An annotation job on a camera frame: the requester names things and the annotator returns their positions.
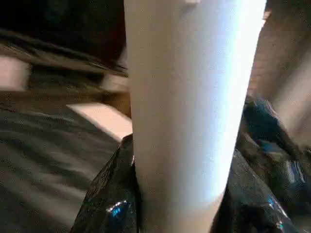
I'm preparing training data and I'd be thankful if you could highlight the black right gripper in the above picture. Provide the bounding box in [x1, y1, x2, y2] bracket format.
[238, 97, 311, 214]

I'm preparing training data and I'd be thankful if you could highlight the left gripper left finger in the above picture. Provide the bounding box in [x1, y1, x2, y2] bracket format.
[70, 135, 141, 233]

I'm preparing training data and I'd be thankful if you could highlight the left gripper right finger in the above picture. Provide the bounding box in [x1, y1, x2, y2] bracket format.
[211, 148, 299, 233]

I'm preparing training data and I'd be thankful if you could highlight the white plastic table leg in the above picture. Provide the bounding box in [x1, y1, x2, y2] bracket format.
[124, 0, 268, 233]

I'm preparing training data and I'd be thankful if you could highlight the black work mat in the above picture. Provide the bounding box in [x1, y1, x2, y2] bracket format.
[0, 104, 141, 233]

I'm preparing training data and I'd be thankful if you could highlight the white sheet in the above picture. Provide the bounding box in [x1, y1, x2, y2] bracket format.
[66, 102, 134, 144]

